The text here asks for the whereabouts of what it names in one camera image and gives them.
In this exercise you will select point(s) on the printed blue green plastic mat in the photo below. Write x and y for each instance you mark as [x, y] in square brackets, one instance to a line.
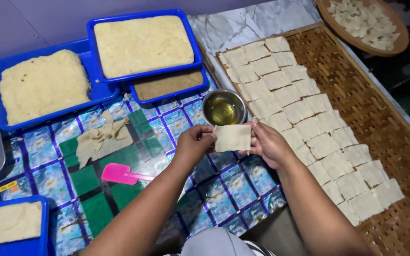
[226, 188]

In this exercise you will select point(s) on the pile of dough scraps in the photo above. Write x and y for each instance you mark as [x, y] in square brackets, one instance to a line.
[100, 140]

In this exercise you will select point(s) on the steel bowl of oil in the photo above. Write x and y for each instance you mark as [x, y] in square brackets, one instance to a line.
[224, 108]

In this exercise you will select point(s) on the heap of small dough pieces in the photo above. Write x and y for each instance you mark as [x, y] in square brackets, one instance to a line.
[367, 23]

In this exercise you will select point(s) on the rectangular woven bamboo tray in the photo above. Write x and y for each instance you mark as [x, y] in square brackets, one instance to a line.
[375, 117]

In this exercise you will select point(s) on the large blue plastic tray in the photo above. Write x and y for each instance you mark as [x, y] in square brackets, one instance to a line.
[98, 89]

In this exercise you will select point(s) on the person's left hand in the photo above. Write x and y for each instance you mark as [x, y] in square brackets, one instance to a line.
[189, 149]

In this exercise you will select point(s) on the rows of cut dough squares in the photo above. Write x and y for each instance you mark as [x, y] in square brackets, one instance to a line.
[308, 128]

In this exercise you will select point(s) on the person's right hand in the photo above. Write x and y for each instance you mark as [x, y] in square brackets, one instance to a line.
[272, 145]

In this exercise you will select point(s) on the person's grey clothing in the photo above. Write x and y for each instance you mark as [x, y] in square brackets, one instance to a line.
[219, 243]

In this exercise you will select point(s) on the thin rectangular dough sheet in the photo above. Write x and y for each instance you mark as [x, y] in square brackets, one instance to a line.
[232, 138]

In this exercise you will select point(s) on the round woven basket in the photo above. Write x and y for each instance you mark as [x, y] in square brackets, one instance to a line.
[336, 37]

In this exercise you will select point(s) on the brown dough slab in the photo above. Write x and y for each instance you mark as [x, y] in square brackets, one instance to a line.
[167, 84]

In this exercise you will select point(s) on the pale yellow dough slab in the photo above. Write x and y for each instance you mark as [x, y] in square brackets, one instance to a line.
[142, 46]
[43, 87]

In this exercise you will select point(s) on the pink silicone spatula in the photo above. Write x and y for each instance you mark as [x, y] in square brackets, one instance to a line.
[119, 173]

